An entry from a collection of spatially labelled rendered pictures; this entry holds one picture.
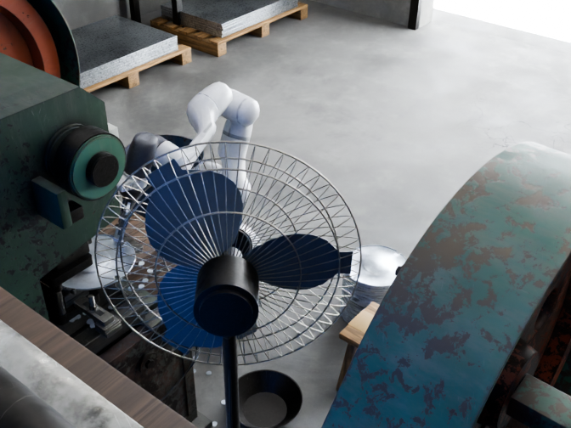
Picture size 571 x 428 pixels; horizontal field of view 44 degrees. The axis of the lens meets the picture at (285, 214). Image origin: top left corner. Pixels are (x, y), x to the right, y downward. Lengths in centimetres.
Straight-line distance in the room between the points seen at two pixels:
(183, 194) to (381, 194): 282
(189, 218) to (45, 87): 61
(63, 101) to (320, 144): 292
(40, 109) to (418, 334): 120
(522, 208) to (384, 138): 374
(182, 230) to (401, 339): 69
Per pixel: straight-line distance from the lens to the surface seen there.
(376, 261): 322
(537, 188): 109
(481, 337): 95
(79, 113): 195
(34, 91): 193
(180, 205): 150
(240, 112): 258
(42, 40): 249
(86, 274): 242
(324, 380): 307
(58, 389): 41
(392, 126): 491
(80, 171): 185
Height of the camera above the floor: 230
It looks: 35 degrees down
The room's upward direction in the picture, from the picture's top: 1 degrees clockwise
